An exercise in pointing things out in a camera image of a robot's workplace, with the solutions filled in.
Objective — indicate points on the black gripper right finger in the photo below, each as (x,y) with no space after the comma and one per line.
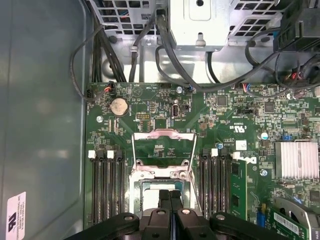
(192,225)

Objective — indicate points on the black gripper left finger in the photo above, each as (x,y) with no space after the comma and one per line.
(155,225)

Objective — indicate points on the metal socket cover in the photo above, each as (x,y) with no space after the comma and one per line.
(150,135)

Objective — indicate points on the green RAM stick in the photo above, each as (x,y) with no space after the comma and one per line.
(238,190)

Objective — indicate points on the small white board sticker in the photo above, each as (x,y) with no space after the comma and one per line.
(241,145)

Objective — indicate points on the black graphics card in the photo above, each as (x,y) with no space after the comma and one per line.
(287,220)

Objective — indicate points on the green motherboard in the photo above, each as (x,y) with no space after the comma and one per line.
(212,120)

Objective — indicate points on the internal USB port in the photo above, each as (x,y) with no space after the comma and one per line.
(175,110)

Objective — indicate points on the round coin battery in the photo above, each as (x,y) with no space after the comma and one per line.
(119,107)

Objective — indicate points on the silver finned heat sink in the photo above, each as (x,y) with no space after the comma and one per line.
(297,160)

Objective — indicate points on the white label sticker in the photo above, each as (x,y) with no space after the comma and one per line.
(16,212)

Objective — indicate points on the black grey PC case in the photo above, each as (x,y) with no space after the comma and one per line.
(37,100)

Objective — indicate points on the black plastic bracket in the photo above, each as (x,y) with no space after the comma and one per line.
(300,30)

